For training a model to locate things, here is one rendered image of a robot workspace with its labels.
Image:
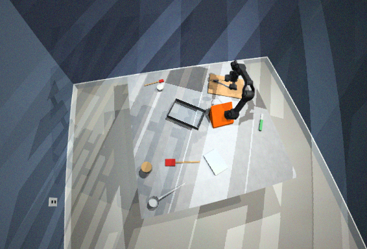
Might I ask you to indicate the dark grey cylinder with tan top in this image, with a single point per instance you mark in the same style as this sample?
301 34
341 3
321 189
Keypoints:
146 167

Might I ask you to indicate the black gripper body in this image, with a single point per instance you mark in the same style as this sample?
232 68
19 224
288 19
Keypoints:
233 85

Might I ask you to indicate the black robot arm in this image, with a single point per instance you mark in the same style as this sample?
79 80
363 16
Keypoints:
247 95

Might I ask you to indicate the grey saucepan with long handle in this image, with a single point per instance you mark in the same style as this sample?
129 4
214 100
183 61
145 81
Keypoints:
154 201

